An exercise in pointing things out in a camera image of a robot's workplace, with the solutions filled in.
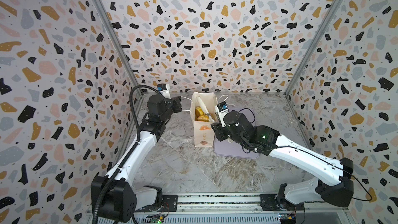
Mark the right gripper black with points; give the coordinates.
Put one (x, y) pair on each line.
(216, 129)

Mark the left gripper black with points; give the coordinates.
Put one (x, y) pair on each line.
(176, 100)

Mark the steel tongs white tips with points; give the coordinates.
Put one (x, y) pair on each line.
(204, 109)

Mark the printed paper bread bag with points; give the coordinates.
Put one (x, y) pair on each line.
(203, 133)

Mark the round yellow tart bread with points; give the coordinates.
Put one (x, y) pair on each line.
(199, 112)

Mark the knotted brown bun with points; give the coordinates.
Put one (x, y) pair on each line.
(203, 118)

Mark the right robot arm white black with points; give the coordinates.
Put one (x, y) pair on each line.
(331, 182)

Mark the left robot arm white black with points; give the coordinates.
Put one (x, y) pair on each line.
(113, 195)

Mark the lilac plastic tray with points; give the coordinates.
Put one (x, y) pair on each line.
(232, 149)

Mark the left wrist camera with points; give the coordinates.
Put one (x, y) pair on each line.
(164, 89)

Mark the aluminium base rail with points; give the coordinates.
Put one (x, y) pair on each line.
(237, 208)

